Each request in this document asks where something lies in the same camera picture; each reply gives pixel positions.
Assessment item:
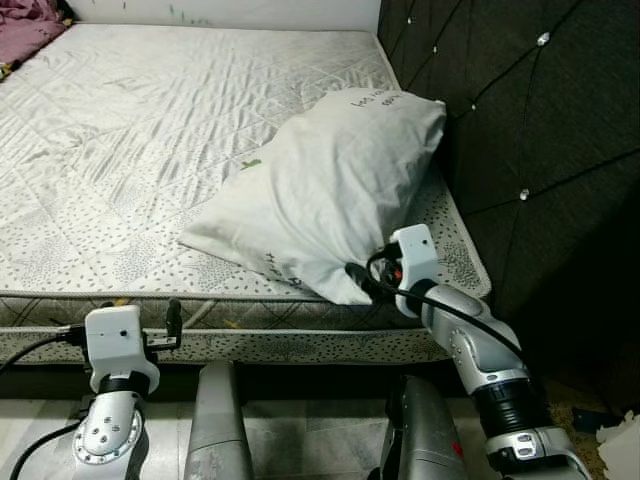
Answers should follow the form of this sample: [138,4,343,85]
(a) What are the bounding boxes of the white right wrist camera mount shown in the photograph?
[387,224,442,321]

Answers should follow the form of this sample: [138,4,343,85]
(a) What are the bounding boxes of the dark tufted headboard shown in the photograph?
[377,0,640,401]

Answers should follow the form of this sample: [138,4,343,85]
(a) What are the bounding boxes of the dark bed frame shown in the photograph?
[0,358,481,401]

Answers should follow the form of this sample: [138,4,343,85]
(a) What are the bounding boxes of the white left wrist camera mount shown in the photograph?
[82,304,162,395]

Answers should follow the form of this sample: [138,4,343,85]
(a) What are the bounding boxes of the white paper scrap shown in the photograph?
[594,408,640,480]

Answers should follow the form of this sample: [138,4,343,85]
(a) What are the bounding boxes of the mauve cartoon print blanket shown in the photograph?
[0,0,72,78]

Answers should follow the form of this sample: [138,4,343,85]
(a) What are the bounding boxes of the white pillow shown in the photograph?
[177,87,449,307]

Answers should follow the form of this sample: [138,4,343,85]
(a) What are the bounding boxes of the white quilted mattress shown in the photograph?
[0,22,494,367]

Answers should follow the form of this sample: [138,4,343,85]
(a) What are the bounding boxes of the grey left robot leg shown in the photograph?
[182,359,254,480]

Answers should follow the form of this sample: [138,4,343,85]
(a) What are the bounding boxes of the grey right robot leg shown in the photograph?
[379,374,470,480]

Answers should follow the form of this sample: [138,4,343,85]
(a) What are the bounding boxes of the grey robot leg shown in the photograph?
[182,359,254,480]
[379,374,470,480]

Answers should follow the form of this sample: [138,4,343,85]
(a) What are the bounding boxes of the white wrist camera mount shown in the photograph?
[387,224,442,321]
[82,304,162,395]

